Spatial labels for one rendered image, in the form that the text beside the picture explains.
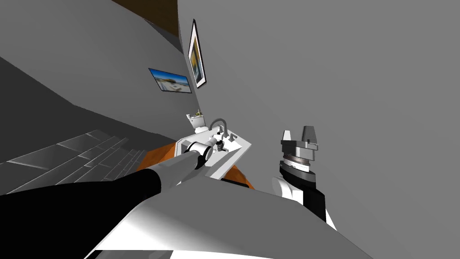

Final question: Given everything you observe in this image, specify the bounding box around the yellow framed wall picture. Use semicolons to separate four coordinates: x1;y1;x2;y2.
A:
187;18;208;89

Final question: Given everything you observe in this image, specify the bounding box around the blue landscape wall picture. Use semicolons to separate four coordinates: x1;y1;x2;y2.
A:
148;67;193;94

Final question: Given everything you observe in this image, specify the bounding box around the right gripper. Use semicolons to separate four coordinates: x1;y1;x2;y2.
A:
280;125;319;161

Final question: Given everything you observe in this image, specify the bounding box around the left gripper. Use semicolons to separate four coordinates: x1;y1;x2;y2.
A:
210;133;230;154

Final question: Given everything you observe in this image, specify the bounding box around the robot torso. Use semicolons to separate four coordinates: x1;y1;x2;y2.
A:
83;175;364;259

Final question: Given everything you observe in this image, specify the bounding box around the white toilet with plant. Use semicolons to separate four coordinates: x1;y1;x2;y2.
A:
185;110;209;135

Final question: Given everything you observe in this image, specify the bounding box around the white sink vanity orange cabinet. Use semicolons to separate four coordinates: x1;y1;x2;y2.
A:
136;118;256;191

